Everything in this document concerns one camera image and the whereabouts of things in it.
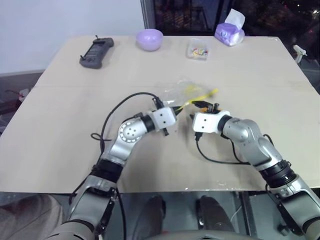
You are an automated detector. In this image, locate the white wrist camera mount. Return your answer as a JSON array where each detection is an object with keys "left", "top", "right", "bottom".
[
  {"left": 192, "top": 109, "right": 232, "bottom": 134},
  {"left": 151, "top": 107, "right": 178, "bottom": 133}
]

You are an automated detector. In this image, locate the grey window frame post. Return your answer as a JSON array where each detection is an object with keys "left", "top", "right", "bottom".
[{"left": 139, "top": 0, "right": 156, "bottom": 33}]

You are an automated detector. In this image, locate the clear box of coloured bits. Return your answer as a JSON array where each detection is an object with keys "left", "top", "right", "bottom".
[{"left": 185, "top": 37, "right": 211, "bottom": 61}]

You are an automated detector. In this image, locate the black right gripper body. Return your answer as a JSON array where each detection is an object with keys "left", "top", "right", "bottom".
[{"left": 207, "top": 102, "right": 223, "bottom": 114}]

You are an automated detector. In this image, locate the dark grey remote controller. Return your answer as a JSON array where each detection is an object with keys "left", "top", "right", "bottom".
[{"left": 79, "top": 34, "right": 115, "bottom": 69}]

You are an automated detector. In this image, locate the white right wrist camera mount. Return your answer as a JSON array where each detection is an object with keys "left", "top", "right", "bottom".
[{"left": 192, "top": 109, "right": 232, "bottom": 134}]

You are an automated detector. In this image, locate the red and white floor clutter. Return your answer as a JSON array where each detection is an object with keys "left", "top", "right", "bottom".
[{"left": 4, "top": 88, "right": 33, "bottom": 103}]

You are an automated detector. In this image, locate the black tripod stand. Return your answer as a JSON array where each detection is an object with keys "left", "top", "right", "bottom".
[{"left": 277, "top": 223, "right": 290, "bottom": 238}]

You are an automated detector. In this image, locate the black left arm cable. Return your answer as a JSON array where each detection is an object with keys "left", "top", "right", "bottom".
[{"left": 90, "top": 92, "right": 164, "bottom": 163}]

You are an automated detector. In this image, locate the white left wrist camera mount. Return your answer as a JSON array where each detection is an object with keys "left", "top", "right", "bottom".
[{"left": 151, "top": 107, "right": 178, "bottom": 133}]

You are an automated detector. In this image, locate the white plastic tool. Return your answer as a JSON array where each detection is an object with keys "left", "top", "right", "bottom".
[{"left": 292, "top": 44, "right": 308, "bottom": 62}]

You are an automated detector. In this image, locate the purple bowl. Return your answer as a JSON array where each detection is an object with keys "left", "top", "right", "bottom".
[{"left": 135, "top": 28, "right": 164, "bottom": 52}]

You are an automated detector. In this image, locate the dark rounded shape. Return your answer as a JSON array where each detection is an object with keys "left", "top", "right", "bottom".
[
  {"left": 198, "top": 195, "right": 235, "bottom": 233},
  {"left": 138, "top": 195, "right": 168, "bottom": 240}
]

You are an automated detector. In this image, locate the clear yellow zip plastic bag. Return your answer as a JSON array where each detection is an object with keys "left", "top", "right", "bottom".
[{"left": 159, "top": 79, "right": 220, "bottom": 111}]

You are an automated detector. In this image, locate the purple tissue pack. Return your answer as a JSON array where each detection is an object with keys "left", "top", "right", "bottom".
[{"left": 214, "top": 8, "right": 246, "bottom": 47}]

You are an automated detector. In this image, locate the grey brown padded shape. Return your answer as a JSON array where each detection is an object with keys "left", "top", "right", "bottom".
[{"left": 0, "top": 193, "right": 65, "bottom": 240}]

